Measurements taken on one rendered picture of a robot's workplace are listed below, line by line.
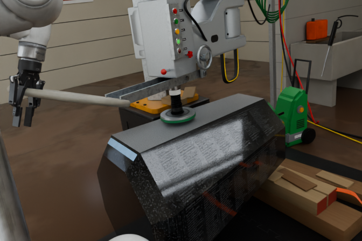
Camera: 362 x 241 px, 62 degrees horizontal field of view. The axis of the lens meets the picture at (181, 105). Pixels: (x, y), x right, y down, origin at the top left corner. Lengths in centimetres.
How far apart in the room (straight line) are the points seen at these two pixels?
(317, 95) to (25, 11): 433
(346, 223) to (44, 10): 205
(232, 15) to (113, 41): 596
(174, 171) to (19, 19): 114
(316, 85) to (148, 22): 330
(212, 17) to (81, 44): 594
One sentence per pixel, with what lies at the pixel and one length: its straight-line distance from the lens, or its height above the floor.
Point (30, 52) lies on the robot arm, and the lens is 117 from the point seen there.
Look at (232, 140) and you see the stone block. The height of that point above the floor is 74.
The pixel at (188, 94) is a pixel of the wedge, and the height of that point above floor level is 80.
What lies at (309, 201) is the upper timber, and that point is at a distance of 224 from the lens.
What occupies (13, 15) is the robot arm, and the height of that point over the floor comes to 154.
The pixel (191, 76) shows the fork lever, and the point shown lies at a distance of 184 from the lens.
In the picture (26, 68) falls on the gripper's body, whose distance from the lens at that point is 118.
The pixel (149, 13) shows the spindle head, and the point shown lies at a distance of 170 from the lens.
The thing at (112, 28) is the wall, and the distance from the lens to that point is 795.
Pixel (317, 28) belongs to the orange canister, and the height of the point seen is 102.
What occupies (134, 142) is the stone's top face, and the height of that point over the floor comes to 85.
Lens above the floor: 152
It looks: 18 degrees down
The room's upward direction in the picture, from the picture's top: 7 degrees counter-clockwise
